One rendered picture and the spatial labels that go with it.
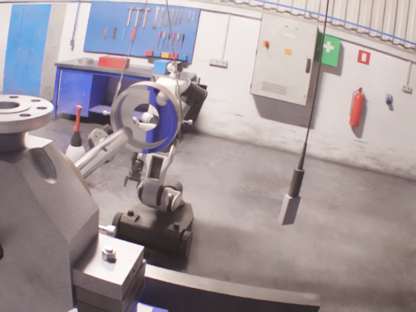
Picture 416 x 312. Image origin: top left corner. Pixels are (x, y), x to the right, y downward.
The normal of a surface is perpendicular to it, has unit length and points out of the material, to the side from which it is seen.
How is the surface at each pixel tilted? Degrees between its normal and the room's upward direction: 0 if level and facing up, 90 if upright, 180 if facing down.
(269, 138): 90
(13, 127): 90
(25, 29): 90
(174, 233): 45
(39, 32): 90
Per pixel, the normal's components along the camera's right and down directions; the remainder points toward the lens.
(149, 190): -0.13, -0.21
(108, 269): 0.15, -0.94
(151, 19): -0.18, 0.28
